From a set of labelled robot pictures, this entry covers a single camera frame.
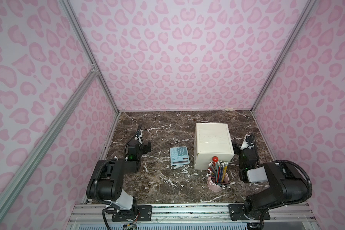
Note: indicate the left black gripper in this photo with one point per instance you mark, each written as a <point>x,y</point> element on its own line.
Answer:
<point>136,141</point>

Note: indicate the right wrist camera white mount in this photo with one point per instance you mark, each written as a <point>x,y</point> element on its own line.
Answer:
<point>249,142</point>

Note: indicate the cream plastic drawer cabinet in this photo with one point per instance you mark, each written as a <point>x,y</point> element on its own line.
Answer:
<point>211,140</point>

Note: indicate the light blue calculator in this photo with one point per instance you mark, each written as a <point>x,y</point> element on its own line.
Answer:
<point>179,156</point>

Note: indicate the bundle of coloured pencils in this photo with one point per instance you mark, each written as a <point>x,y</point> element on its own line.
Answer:
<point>219,172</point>

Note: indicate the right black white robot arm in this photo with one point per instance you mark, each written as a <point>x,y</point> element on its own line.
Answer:
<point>289,184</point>

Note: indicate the pink pencil cup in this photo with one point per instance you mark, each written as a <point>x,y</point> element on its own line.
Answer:
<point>215,187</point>

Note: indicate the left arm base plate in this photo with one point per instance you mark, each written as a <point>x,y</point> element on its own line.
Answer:
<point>139,213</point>

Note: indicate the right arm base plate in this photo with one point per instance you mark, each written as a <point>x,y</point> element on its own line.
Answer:
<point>236,213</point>

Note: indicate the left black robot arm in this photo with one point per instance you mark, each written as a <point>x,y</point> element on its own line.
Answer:
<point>106,184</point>

